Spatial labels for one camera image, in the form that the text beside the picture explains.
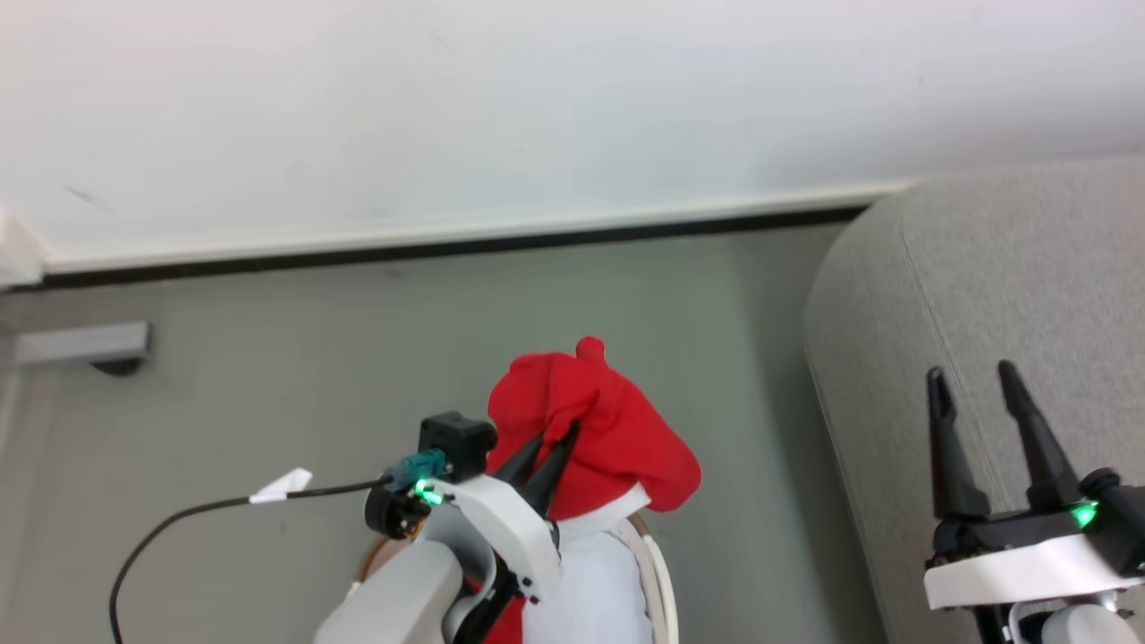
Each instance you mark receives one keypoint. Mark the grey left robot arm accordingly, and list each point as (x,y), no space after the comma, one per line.
(394,599)

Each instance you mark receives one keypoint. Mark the grey fabric sofa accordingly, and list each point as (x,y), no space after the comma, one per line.
(984,295)

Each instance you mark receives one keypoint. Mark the grey metal frame leg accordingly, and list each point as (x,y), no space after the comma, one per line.
(80,344)

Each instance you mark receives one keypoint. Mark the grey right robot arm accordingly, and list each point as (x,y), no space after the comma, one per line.
(1073,626)

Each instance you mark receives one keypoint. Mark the red clothing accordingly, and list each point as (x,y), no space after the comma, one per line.
(617,438)

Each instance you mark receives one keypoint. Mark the dark round frame foot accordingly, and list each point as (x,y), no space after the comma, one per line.
(116,366)

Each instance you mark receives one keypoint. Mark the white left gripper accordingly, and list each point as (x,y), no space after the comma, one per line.
(510,523)

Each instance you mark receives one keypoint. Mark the white and black baseboard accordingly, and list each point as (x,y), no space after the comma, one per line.
(447,237)

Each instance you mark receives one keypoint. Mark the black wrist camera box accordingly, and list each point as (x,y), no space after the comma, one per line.
(456,443)
(1118,519)

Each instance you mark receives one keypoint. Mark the white clothing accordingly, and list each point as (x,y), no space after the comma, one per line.
(595,581)

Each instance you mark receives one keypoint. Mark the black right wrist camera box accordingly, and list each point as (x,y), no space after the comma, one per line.
(1118,519)

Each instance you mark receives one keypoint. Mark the white wall socket box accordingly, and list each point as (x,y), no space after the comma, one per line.
(18,250)

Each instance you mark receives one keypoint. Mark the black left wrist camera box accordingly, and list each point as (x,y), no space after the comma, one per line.
(456,443)

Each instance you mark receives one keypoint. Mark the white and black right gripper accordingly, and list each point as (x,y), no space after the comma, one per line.
(1020,559)

